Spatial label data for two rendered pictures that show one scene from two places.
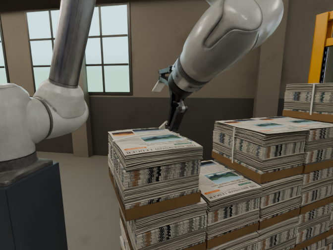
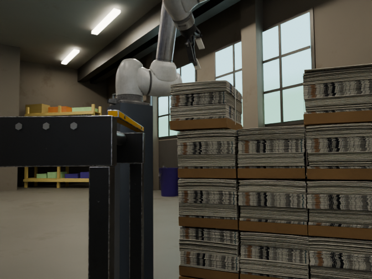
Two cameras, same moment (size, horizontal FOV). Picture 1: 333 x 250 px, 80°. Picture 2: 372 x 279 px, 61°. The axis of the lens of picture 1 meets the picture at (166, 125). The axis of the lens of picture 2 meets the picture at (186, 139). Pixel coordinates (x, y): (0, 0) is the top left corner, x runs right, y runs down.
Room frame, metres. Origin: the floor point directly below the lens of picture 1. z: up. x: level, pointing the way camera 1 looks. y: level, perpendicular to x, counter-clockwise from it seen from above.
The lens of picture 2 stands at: (-0.47, -1.01, 0.70)
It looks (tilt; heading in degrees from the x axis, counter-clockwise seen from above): 3 degrees up; 45
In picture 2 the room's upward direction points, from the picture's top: 1 degrees counter-clockwise
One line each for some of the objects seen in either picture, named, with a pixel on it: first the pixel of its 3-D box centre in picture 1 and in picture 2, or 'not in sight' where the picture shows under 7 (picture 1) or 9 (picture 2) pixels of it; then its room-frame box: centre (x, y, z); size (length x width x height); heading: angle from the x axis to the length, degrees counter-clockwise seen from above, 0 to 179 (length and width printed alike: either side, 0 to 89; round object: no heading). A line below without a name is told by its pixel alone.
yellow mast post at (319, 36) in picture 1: (310, 125); not in sight; (1.76, -1.29, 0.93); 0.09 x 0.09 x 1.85; 23
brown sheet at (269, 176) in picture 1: (252, 160); (337, 122); (1.06, -0.48, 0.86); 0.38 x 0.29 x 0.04; 22
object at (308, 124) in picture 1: (292, 121); not in sight; (1.17, -0.75, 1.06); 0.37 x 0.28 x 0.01; 22
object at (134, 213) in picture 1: (158, 194); (202, 125); (0.70, 0.03, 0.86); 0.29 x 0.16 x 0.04; 114
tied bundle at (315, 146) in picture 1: (290, 141); not in sight; (1.17, -0.75, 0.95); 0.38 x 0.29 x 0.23; 22
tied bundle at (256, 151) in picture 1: (253, 145); (337, 103); (1.07, -0.49, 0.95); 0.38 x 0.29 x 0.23; 22
